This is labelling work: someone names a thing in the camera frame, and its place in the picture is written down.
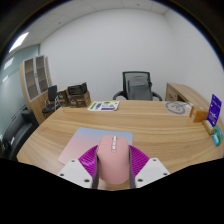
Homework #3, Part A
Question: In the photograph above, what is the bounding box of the purple standing card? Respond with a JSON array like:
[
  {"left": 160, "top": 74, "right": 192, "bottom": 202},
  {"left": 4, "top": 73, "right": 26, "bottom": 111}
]
[{"left": 206, "top": 93, "right": 223, "bottom": 128}]

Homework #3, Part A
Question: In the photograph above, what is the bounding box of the wooden shelf cabinet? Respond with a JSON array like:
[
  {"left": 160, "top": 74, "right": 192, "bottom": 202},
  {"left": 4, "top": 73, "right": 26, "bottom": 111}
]
[{"left": 19, "top": 54, "right": 53, "bottom": 125}]

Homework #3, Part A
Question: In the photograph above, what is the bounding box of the brown cardboard box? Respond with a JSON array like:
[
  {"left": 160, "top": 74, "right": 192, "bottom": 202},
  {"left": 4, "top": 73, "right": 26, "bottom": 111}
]
[{"left": 67, "top": 91, "right": 92, "bottom": 108}]

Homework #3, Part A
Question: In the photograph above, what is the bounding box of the orange cardboard box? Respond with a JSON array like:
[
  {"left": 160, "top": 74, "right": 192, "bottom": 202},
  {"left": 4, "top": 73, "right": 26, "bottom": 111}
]
[{"left": 189, "top": 105, "right": 210, "bottom": 123}]

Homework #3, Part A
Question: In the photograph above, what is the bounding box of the ceiling light panel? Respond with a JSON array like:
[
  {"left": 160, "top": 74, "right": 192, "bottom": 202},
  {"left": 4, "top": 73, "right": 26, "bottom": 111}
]
[{"left": 8, "top": 31, "right": 30, "bottom": 54}]

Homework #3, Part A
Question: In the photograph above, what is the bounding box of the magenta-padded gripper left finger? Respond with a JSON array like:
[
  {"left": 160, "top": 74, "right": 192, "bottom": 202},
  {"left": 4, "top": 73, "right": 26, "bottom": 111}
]
[{"left": 57, "top": 144, "right": 101, "bottom": 189}]

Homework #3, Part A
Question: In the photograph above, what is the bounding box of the pink computer mouse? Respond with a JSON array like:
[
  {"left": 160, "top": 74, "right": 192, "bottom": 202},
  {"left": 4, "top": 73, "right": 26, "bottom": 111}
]
[{"left": 96, "top": 134, "right": 131, "bottom": 185}]

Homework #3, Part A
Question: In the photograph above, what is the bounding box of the small blue pack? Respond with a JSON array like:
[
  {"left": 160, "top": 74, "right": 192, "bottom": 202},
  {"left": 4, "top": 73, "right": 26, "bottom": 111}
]
[{"left": 212, "top": 133, "right": 221, "bottom": 147}]

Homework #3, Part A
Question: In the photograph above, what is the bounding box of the small yellow box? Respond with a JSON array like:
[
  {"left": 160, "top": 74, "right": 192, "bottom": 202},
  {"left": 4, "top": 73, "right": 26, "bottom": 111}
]
[{"left": 202, "top": 119, "right": 216, "bottom": 136}]

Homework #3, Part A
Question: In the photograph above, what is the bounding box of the dark cardboard box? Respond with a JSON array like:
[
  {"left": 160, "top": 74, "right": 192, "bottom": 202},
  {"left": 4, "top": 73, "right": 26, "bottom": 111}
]
[{"left": 55, "top": 89, "right": 70, "bottom": 107}]

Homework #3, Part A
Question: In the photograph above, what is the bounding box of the printed paper leaflet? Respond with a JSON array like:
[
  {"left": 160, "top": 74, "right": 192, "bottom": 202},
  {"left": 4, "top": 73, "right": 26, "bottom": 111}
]
[{"left": 87, "top": 100, "right": 120, "bottom": 112}]

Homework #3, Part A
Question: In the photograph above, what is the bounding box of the round white paper sheet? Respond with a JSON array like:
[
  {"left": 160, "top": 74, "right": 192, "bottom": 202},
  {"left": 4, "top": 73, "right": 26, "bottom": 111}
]
[{"left": 164, "top": 100, "right": 194, "bottom": 116}]

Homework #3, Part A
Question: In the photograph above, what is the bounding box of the black box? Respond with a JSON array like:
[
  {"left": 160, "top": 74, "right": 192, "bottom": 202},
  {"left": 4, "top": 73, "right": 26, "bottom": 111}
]
[{"left": 67, "top": 82, "right": 88, "bottom": 96}]

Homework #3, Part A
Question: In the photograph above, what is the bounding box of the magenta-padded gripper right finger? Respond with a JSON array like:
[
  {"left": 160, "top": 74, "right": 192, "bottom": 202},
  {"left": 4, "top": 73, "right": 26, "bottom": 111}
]
[{"left": 128, "top": 143, "right": 171, "bottom": 189}]

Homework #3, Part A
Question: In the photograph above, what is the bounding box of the black mesh office chair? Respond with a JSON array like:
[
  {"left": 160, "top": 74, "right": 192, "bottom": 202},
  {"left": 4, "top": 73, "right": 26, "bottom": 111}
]
[{"left": 112, "top": 70, "right": 163, "bottom": 102}]

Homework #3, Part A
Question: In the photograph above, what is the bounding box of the black sofa chair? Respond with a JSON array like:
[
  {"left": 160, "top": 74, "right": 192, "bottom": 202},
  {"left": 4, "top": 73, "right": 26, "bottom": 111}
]
[{"left": 1, "top": 109, "right": 39, "bottom": 161}]

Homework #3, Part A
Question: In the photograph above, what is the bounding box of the wooden side desk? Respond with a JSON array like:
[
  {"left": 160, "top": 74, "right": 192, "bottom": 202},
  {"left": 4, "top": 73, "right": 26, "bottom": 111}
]
[{"left": 164, "top": 82, "right": 212, "bottom": 109}]

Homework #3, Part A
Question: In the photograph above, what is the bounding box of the pink and blue mouse pad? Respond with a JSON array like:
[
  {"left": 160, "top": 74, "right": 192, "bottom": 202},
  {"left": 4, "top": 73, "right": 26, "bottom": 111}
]
[{"left": 57, "top": 126, "right": 134, "bottom": 167}]

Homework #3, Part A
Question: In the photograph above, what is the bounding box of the small black chair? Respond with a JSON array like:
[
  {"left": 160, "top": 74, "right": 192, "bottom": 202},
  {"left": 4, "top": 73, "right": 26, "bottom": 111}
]
[{"left": 42, "top": 84, "right": 62, "bottom": 114}]

